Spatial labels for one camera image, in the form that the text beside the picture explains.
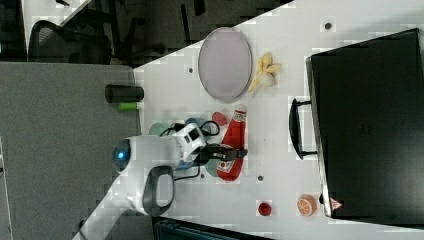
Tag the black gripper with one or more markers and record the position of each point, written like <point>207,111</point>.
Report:
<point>209,151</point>

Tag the red plush ketchup bottle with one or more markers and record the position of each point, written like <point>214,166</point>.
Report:
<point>235,137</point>

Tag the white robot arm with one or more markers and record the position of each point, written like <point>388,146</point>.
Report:
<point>146,182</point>

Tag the grey round plate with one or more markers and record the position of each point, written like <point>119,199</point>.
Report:
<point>225,64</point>

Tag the green mug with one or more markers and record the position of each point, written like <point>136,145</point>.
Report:
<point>211,167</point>

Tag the plush strawberry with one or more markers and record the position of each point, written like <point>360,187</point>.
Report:
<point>219,118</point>

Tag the blue bowl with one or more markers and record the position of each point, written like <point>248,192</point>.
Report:
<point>196,120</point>

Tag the green colander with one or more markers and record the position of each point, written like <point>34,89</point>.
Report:
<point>158,129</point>

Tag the small red plush tomato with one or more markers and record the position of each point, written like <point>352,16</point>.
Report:
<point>264,209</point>

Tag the plush peeled banana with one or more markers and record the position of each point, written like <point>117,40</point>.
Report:
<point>264,73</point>

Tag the plush orange slice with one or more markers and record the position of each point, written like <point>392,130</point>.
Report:
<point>306,205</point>

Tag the black cylinder cup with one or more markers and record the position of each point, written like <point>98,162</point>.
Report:
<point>121,93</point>

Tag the toaster oven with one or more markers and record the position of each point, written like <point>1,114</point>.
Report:
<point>367,109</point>

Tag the black office chair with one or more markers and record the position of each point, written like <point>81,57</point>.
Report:
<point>50,43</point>

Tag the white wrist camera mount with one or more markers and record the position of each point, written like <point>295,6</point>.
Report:
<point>190,139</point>

